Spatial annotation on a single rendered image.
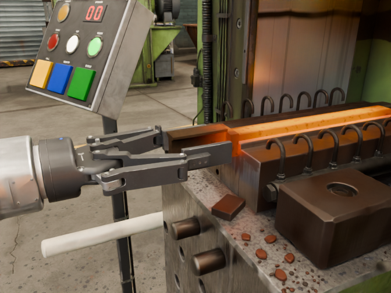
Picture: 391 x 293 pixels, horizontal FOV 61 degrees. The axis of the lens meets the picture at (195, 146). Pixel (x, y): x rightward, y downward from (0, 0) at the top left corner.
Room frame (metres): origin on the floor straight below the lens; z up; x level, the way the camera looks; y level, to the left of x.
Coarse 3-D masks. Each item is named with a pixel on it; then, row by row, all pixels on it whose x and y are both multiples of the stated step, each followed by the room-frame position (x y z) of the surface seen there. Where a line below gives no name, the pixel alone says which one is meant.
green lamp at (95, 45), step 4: (96, 40) 0.83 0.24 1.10; (92, 44) 0.83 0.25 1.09; (96, 44) 0.82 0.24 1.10; (100, 44) 0.81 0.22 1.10; (88, 48) 0.83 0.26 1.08; (92, 48) 0.82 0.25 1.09; (96, 48) 0.81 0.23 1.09; (88, 52) 0.83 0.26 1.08; (92, 52) 0.82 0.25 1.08; (96, 52) 0.81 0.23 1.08
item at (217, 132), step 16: (336, 112) 0.55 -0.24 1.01; (352, 112) 0.55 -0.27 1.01; (368, 112) 0.55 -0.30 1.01; (384, 112) 0.56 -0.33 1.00; (192, 128) 0.43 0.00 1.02; (208, 128) 0.43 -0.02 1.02; (224, 128) 0.43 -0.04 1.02; (240, 128) 0.47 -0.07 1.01; (256, 128) 0.47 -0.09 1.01; (272, 128) 0.47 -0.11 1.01; (288, 128) 0.47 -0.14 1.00; (304, 128) 0.49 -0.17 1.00; (176, 144) 0.41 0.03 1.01; (192, 144) 0.42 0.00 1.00
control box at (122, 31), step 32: (64, 0) 1.02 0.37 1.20; (96, 0) 0.91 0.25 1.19; (128, 0) 0.83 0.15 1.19; (64, 32) 0.94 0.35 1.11; (96, 32) 0.85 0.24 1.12; (128, 32) 0.81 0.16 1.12; (64, 64) 0.87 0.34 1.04; (96, 64) 0.79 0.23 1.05; (128, 64) 0.81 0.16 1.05; (64, 96) 0.81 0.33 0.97; (96, 96) 0.74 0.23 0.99
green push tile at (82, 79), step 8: (80, 72) 0.80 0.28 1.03; (88, 72) 0.78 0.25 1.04; (72, 80) 0.81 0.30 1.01; (80, 80) 0.79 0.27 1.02; (88, 80) 0.77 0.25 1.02; (72, 88) 0.79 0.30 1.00; (80, 88) 0.77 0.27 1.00; (88, 88) 0.76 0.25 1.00; (72, 96) 0.78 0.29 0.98; (80, 96) 0.76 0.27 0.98
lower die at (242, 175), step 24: (240, 120) 0.59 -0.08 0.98; (264, 120) 0.56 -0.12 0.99; (360, 120) 0.53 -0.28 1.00; (384, 120) 0.54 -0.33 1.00; (240, 144) 0.43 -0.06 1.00; (264, 144) 0.44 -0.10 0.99; (288, 144) 0.44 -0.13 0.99; (384, 144) 0.48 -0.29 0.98; (216, 168) 0.49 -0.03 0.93; (240, 168) 0.42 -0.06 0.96; (264, 168) 0.38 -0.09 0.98; (288, 168) 0.40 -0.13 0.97; (312, 168) 0.42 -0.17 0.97; (240, 192) 0.42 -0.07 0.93
